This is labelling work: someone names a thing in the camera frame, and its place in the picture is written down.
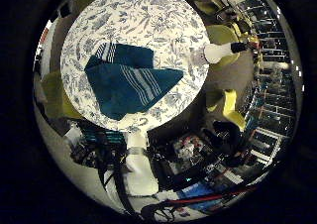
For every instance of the teal striped cloth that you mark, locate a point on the teal striped cloth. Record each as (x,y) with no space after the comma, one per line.
(127,85)

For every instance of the cluttered black workbench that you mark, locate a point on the cluttered black workbench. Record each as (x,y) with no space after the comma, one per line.
(188,154)

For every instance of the teal plastic crate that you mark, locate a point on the teal plastic crate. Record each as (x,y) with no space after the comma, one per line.
(104,136)

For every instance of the yellow-green chair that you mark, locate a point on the yellow-green chair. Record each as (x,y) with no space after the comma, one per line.
(56,95)
(223,34)
(231,106)

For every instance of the black office chair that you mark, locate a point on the black office chair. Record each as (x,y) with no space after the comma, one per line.
(224,136)

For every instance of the metal shelving rack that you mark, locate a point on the metal shelving rack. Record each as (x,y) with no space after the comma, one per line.
(272,68)

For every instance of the orange red box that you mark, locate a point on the orange red box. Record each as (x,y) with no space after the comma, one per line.
(43,36)

